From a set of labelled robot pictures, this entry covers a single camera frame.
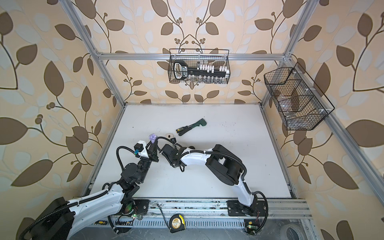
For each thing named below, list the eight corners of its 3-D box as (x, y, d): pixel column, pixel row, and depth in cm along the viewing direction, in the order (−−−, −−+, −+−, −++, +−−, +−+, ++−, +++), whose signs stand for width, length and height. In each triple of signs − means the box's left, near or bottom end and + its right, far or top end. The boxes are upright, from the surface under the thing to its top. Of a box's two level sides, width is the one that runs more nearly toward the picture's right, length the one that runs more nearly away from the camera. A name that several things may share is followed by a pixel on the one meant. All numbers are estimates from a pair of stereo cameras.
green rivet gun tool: (178, 136, 104) (178, 134, 102) (175, 130, 107) (175, 129, 106) (206, 125, 111) (207, 123, 109) (203, 119, 114) (203, 117, 112)
